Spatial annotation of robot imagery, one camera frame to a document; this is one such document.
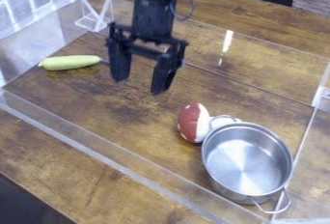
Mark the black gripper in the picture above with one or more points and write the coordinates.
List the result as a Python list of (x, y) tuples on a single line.
[(167, 50)]

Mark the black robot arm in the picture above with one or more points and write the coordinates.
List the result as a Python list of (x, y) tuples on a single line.
[(152, 18)]

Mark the red white plush mushroom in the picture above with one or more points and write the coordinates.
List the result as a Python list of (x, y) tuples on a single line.
[(195, 122)]

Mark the green handled metal spoon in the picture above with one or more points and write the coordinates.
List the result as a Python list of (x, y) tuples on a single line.
[(68, 62)]

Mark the clear acrylic enclosure wall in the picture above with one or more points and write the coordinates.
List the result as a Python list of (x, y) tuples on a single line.
[(92, 146)]

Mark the clear acrylic triangle bracket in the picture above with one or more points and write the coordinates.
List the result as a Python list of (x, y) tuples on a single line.
[(95, 21)]

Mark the silver metal pot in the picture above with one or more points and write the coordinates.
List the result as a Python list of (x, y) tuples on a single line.
[(248, 164)]

